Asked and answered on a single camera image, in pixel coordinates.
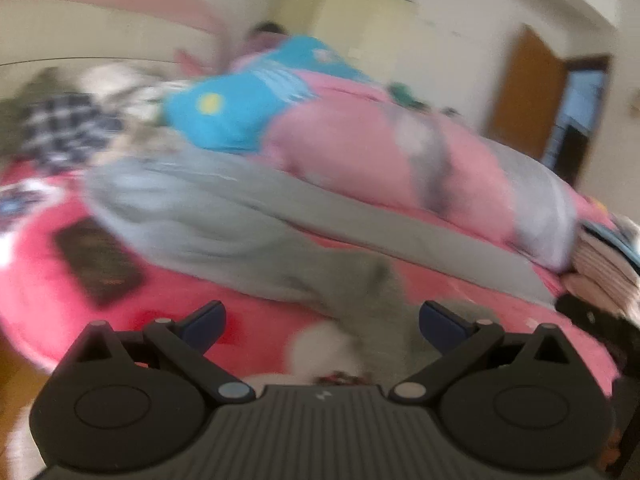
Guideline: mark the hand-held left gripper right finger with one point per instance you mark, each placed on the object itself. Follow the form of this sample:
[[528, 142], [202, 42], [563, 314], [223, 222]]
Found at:
[[442, 325]]

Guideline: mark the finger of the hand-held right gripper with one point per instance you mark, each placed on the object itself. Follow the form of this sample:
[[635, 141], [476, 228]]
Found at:
[[595, 320]]

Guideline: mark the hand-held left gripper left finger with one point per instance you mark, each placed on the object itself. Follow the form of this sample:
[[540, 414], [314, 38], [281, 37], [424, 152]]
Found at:
[[205, 325]]

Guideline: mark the grey hoodie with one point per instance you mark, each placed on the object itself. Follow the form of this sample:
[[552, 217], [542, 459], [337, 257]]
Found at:
[[225, 225]]

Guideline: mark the beige folded blanket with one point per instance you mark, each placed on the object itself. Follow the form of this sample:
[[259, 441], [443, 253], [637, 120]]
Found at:
[[595, 292]]

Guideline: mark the blue grey folded cloth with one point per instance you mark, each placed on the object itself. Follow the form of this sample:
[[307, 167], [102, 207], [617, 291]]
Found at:
[[617, 240]]

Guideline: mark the pink grey floral duvet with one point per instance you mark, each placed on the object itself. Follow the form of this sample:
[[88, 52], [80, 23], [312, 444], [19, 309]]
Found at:
[[350, 150]]

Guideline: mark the blue pillow with yellow dot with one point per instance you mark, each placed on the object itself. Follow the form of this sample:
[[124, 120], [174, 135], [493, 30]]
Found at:
[[235, 110]]

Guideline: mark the green cloth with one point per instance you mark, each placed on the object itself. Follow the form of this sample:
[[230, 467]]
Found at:
[[406, 96]]

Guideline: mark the wooden door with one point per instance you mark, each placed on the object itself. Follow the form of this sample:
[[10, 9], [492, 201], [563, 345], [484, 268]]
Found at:
[[525, 95]]

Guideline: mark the navy white plaid shirt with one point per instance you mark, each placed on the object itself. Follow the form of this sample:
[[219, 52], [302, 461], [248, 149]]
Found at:
[[65, 125]]

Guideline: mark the white fleece blanket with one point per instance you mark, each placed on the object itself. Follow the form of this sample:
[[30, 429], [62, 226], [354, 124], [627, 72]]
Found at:
[[125, 90]]

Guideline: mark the olive patterned pillow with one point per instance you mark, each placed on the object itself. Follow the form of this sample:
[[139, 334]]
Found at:
[[25, 105]]

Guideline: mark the person in purple top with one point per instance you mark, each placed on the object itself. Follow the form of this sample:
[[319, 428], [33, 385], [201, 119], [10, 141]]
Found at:
[[265, 40]]

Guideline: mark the cream pink headboard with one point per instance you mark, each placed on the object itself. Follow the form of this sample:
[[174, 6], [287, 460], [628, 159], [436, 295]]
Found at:
[[100, 25]]

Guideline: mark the cream wardrobe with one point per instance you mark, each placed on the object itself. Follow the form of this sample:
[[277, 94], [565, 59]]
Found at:
[[345, 20]]

